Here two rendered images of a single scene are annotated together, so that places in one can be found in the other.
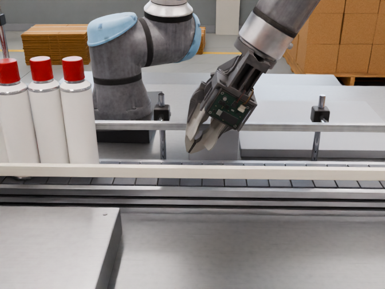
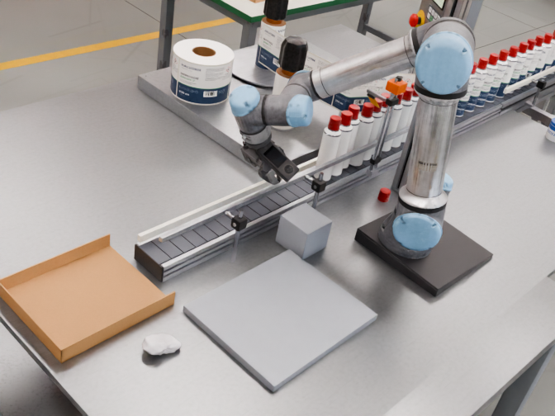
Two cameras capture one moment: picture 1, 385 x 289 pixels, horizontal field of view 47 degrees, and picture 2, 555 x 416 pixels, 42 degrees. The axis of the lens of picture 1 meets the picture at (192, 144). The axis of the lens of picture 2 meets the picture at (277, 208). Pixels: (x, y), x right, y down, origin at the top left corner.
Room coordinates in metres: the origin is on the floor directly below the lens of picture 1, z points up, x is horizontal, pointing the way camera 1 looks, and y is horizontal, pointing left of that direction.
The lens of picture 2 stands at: (1.70, -1.34, 2.03)
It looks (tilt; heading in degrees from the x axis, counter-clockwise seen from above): 35 degrees down; 126
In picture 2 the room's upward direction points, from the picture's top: 11 degrees clockwise
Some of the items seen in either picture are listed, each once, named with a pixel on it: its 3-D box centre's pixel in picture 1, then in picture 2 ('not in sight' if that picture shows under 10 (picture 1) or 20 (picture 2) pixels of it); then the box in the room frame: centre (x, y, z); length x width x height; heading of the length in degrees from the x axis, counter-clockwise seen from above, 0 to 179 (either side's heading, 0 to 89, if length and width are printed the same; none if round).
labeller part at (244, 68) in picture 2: not in sight; (266, 68); (0.11, 0.58, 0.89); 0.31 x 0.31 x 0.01
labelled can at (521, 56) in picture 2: not in sight; (514, 68); (0.73, 1.33, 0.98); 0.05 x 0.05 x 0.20
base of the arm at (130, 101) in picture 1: (119, 93); (410, 226); (1.03, 0.18, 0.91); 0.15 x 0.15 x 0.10
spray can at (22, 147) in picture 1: (16, 120); (347, 136); (0.69, 0.30, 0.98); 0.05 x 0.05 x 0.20
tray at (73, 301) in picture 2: not in sight; (87, 292); (0.68, -0.61, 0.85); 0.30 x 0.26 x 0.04; 89
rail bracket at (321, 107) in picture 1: (320, 140); (230, 231); (0.76, -0.24, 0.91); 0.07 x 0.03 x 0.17; 179
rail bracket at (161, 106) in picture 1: (162, 139); (310, 194); (0.77, 0.06, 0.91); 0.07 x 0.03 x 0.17; 179
